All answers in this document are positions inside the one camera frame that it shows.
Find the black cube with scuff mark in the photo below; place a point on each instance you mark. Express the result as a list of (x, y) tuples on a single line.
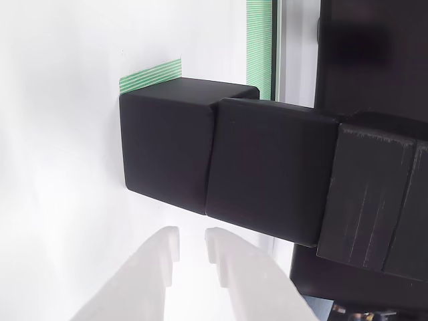
[(164, 150)]

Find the green striped square marker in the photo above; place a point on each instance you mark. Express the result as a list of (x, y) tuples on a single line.
[(150, 75)]

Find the green striped edge strip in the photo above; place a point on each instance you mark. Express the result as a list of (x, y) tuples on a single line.
[(259, 43)]

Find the large black panel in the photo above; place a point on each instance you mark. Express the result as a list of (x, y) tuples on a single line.
[(368, 67)]

